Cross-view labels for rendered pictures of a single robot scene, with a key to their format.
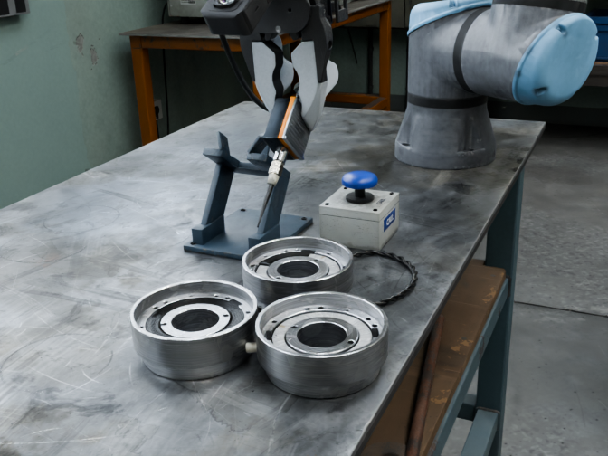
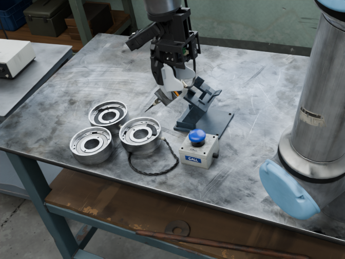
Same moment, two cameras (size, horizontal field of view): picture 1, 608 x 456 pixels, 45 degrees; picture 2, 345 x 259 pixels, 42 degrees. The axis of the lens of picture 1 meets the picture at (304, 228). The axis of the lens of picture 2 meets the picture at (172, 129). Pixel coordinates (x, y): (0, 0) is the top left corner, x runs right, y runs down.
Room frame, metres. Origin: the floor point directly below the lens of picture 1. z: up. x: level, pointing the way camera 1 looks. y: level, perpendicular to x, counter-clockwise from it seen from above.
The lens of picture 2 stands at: (0.85, -0.84, 1.56)
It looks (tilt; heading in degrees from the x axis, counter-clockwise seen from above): 40 degrees down; 99
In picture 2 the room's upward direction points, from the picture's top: 12 degrees counter-clockwise
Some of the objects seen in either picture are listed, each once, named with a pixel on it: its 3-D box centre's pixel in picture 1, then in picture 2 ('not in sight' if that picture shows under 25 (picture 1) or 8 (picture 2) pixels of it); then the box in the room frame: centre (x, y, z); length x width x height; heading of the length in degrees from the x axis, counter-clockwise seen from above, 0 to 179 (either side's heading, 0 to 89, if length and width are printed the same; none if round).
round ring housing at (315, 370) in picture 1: (322, 343); (92, 146); (0.51, -0.01, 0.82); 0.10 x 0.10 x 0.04
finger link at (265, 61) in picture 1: (280, 80); (183, 73); (0.77, 0.02, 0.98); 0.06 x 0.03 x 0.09; 150
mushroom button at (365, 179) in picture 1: (359, 194); (197, 141); (0.78, -0.06, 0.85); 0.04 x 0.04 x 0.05
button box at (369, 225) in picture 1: (362, 214); (201, 149); (0.79, -0.07, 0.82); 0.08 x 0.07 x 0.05; 155
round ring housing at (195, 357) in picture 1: (195, 328); (109, 118); (0.55, 0.09, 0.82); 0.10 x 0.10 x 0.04
